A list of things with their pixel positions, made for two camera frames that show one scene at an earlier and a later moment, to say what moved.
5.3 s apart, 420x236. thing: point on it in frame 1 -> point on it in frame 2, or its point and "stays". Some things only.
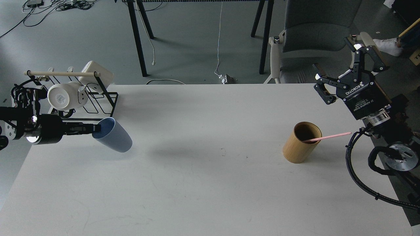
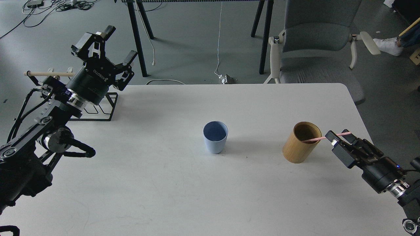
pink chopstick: (315, 138) stays
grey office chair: (316, 39) stays
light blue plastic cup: (113, 136) -> (215, 133)
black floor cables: (38, 9) stays
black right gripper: (363, 95) -> (383, 174)
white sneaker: (389, 46) stays
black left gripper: (52, 128) -> (92, 81)
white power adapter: (224, 80) stays
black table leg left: (137, 32) stays
